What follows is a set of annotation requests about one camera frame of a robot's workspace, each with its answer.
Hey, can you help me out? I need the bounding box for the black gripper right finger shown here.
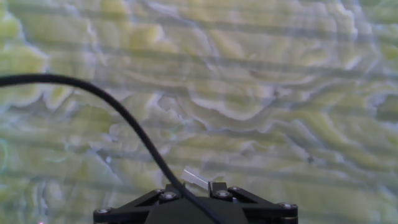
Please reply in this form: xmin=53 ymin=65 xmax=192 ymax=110
xmin=208 ymin=182 xmax=299 ymax=224

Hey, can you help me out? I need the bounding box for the green marble pattern mat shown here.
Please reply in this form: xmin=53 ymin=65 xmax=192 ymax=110
xmin=0 ymin=0 xmax=398 ymax=224

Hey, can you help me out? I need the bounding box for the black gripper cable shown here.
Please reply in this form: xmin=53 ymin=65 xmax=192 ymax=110
xmin=0 ymin=73 xmax=223 ymax=224

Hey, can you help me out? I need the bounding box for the large clear pipette tip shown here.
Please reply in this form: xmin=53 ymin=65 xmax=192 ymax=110
xmin=181 ymin=166 xmax=210 ymax=191

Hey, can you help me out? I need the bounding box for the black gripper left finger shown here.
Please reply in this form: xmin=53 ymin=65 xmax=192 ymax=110
xmin=93 ymin=182 xmax=187 ymax=224

